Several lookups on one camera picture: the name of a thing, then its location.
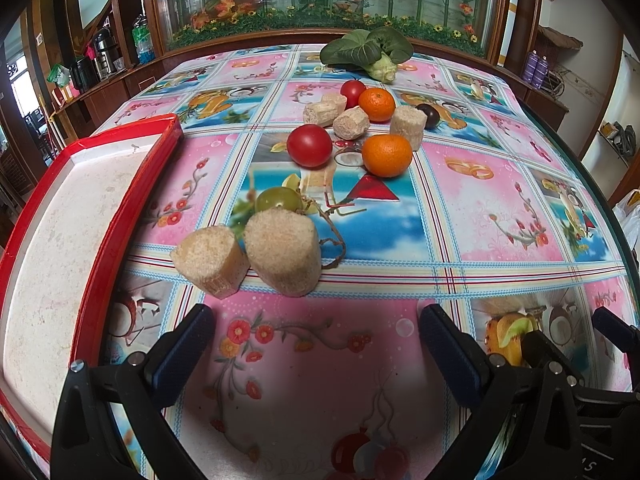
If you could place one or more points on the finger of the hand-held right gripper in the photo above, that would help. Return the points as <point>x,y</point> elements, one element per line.
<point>537,346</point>
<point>616,331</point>

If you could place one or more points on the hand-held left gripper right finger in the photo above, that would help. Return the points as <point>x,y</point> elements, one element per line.
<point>447,355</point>

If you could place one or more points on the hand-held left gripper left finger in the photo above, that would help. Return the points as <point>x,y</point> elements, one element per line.
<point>182,350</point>

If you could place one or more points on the large peeled sugarcane piece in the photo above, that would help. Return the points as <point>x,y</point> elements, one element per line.
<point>212,260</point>
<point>285,252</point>

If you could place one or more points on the white plastic bag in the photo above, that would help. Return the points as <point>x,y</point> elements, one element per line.
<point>631,215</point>

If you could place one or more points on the pink blue printed tablecloth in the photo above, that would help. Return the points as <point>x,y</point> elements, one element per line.
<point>500,220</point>

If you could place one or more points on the brown grape stem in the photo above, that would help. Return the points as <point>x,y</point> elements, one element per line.
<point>342,247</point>

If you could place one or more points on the red rimmed white tray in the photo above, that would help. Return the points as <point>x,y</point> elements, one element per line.
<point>65,235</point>

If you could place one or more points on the green grape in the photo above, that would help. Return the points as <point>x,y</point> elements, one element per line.
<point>277,199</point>

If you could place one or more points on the dark grey bundle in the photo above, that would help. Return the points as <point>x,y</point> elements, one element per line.
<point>620,135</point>

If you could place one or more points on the orange mandarin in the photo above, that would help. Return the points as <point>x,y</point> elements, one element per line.
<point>386,155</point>
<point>376,104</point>

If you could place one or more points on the red tomato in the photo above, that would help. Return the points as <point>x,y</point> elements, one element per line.
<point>310,145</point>
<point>353,91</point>

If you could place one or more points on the dark purple grape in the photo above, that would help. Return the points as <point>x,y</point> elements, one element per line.
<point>428,114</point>

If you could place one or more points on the purple spray bottle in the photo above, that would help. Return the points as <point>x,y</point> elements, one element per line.
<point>530,66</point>
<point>540,71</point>

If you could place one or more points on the wooden sideboard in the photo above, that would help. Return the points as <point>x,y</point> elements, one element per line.
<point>150,72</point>

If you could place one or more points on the black thermos flask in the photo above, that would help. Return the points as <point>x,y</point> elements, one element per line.
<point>82,72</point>

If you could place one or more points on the brown woven basket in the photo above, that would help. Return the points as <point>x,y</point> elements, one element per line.
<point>557,37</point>

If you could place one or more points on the green packet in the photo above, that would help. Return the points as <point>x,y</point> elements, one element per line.
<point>59,76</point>

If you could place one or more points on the steel thermos flask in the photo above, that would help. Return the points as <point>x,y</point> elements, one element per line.
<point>102,50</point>

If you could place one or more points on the green bok choy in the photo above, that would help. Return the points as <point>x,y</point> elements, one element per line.
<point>367,50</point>

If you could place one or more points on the clear plastic water bottle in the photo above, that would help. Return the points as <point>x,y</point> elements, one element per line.
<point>141,35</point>

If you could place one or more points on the white panel yellow stripe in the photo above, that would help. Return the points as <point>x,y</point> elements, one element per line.
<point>509,25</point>

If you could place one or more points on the artificial flower garland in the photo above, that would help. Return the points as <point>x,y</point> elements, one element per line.
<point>300,24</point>

